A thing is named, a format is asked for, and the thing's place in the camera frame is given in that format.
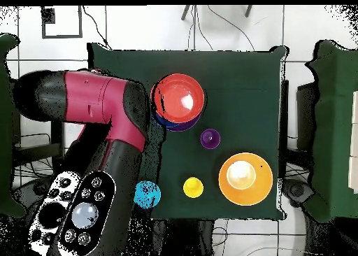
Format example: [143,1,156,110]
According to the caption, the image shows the dark green tablecloth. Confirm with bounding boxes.
[87,42,289,221]

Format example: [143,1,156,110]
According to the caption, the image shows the large yellow plastic bowl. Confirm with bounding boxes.
[218,152,274,207]

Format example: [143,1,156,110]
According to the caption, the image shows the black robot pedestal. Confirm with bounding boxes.
[149,218,217,256]

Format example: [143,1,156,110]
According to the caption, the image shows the green cloth side table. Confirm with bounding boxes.
[303,40,358,224]
[0,33,27,218]

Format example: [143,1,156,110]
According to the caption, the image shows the yellow plastic cup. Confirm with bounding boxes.
[182,176,204,199]

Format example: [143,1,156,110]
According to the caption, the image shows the black square frame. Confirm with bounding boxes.
[41,6,84,39]

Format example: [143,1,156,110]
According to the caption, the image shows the purple plastic cup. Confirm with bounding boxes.
[199,128,222,150]

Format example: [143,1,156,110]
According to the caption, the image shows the orange shallow plastic bowl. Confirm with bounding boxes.
[150,73,206,125]

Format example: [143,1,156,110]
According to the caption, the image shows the black cable tangle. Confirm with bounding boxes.
[13,155,57,184]

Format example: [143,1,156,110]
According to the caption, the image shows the large purple plastic bowl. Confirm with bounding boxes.
[166,114,202,133]

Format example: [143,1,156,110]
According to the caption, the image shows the white boxes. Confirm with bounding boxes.
[348,90,358,195]

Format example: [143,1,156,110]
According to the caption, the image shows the small cyan plastic bowl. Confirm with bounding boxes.
[133,180,162,210]

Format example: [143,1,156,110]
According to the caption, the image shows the black pedestal leg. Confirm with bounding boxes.
[282,178,315,208]
[12,177,51,209]

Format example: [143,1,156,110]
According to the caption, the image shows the thin black cable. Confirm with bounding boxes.
[206,5,256,52]

